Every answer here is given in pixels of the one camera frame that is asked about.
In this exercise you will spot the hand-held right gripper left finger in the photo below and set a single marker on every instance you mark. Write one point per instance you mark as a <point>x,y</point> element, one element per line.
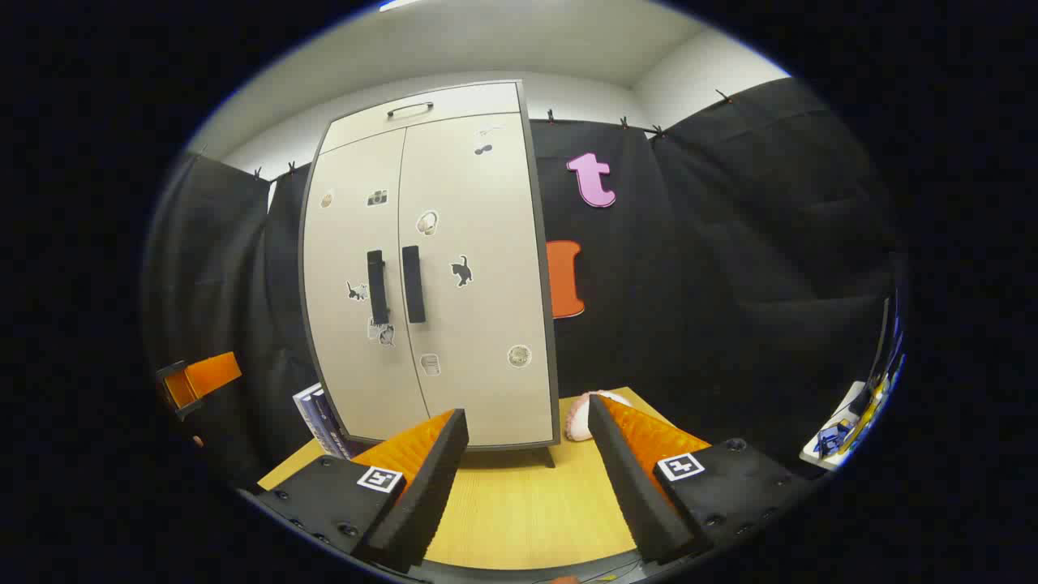
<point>430,487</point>

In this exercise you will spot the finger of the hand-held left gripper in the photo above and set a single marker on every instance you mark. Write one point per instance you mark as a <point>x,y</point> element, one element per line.
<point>207,375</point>

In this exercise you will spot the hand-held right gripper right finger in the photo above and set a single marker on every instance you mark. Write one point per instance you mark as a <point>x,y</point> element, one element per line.
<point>628,478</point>

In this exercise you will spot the beige cabinet door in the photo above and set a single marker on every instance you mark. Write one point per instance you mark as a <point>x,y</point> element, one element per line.
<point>486,308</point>
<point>349,243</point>

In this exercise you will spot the beige double-door shoe cabinet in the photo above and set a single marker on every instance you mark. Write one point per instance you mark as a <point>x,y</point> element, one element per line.
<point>454,97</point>

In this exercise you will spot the beige cabinet drawer front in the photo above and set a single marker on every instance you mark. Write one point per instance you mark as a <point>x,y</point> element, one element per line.
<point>462,104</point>

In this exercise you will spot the pink plush toy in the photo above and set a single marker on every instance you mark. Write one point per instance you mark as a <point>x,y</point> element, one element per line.
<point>577,422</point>

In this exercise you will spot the dark blue book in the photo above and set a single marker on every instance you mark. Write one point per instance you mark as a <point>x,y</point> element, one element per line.
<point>347,446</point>

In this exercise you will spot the white book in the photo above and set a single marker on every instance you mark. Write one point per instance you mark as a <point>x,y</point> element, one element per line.
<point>306,404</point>

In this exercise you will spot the grey-blue book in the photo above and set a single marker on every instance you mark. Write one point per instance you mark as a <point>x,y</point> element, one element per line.
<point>324,418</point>

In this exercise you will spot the black backdrop cloth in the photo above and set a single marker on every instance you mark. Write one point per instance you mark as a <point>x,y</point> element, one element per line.
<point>730,243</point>

